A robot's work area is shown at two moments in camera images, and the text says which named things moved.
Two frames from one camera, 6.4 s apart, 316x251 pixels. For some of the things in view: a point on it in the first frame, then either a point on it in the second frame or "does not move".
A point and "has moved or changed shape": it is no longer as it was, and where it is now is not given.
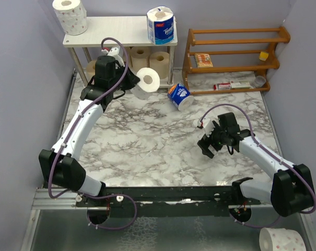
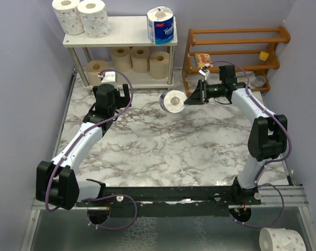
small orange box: x=203 y=60 does not move
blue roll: x=160 y=23 does not move
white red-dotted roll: x=149 y=83 -> x=94 y=18
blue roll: x=180 y=97 has moved or changed shape
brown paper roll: x=139 y=56 does not move
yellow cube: x=263 y=56 does not move
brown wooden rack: x=231 y=60 does not move
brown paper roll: x=90 y=70 does not move
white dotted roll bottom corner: x=280 y=239 does not move
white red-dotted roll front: x=72 y=16 does not move
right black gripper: x=205 y=143 -> x=197 y=97
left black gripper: x=132 y=80 -> x=117 y=93
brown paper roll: x=159 y=61 does not move
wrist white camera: x=207 y=125 -> x=204 y=73
